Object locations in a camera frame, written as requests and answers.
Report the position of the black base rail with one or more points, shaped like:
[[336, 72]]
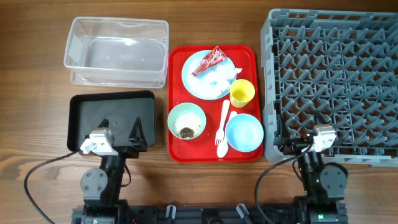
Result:
[[211, 214]]

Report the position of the grey dishwasher rack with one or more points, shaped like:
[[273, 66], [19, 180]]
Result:
[[341, 65]]

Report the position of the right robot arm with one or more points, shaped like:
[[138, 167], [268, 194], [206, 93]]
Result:
[[324, 183]]

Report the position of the white plastic spoon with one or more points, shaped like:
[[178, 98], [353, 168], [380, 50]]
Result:
[[223, 147]]

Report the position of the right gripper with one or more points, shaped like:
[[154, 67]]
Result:
[[283, 138]]

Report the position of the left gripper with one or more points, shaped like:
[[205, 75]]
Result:
[[137, 142]]

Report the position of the white tissue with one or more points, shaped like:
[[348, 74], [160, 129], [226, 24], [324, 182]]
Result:
[[219, 79]]

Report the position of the black food waste tray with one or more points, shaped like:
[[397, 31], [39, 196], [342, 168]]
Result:
[[121, 110]]

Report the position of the light blue bowl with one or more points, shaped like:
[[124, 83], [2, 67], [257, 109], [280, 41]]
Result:
[[244, 132]]

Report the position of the red serving tray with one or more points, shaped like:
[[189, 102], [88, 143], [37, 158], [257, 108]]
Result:
[[203, 148]]

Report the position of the clear plastic waste bin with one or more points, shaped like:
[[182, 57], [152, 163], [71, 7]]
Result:
[[112, 51]]

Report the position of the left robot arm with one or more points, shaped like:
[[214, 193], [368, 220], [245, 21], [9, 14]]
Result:
[[101, 186]]

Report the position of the white rice pile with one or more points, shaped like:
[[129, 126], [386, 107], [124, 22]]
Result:
[[190, 120]]

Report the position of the white plastic fork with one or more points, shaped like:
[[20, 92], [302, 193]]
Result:
[[220, 132]]

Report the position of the yellow plastic cup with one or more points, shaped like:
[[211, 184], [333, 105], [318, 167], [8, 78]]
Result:
[[241, 93]]

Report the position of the red snack wrapper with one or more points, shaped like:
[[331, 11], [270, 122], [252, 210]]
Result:
[[211, 59]]

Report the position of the green bowl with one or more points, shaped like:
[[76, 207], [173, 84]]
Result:
[[181, 109]]

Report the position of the light blue plate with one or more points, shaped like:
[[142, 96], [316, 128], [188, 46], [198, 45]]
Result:
[[198, 86]]

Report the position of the brown food scrap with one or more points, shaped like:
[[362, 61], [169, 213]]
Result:
[[186, 133]]

